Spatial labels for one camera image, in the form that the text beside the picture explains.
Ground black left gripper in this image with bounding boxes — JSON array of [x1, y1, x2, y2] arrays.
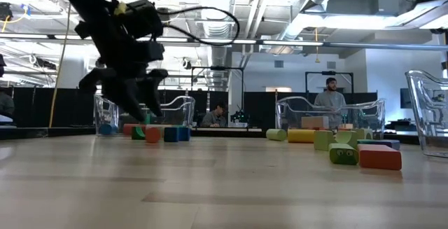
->
[[75, 18, 169, 124]]

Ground small red wooden block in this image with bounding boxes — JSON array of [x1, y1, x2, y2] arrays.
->
[[144, 127, 162, 144]]

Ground blue wooden cylinder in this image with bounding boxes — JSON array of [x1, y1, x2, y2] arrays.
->
[[98, 123, 119, 136]]

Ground small blue arch block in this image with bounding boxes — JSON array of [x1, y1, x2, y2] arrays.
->
[[163, 126, 192, 143]]

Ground lime green wooden cylinder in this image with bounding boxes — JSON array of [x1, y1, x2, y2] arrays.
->
[[265, 128, 288, 142]]

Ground yellow wooden cylinder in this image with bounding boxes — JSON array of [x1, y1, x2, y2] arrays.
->
[[287, 129, 316, 144]]

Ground long lime green block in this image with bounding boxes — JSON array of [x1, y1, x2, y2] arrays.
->
[[328, 143, 360, 166]]

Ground lime green wooden block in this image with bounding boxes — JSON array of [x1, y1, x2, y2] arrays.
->
[[335, 130, 359, 149], [354, 127, 374, 141]]

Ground long red-orange wooden block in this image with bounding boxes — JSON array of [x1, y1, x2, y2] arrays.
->
[[357, 144, 403, 172]]

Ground clear plastic bin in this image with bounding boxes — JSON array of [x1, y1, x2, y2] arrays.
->
[[275, 96, 386, 132], [405, 69, 448, 159], [93, 95, 196, 136]]

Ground seated person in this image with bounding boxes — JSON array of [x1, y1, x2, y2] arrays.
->
[[200, 102, 229, 128]]

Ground small yellow tag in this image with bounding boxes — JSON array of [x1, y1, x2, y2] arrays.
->
[[113, 1, 129, 16]]

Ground black partition panels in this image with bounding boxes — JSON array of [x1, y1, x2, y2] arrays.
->
[[0, 87, 379, 129]]

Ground black device with green light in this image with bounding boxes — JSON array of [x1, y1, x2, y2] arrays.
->
[[230, 109, 251, 125]]

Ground long ceiling light strip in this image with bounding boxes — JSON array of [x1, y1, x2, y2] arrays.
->
[[0, 32, 448, 51]]

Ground small lime green block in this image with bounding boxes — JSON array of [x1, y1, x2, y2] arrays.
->
[[313, 130, 337, 152]]

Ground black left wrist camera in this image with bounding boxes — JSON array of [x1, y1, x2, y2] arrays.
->
[[122, 0, 165, 40]]

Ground long yellow cable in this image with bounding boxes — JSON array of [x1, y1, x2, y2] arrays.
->
[[48, 4, 73, 127]]

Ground black left camera cable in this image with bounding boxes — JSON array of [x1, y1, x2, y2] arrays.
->
[[153, 6, 242, 47]]

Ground yellow hanging cord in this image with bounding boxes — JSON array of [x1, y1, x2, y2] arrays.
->
[[314, 27, 321, 64]]

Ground black metal gantry frame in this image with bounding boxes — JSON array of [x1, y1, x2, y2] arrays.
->
[[304, 70, 355, 95]]

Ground dark wall screen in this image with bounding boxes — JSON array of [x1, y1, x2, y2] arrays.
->
[[400, 88, 424, 110]]

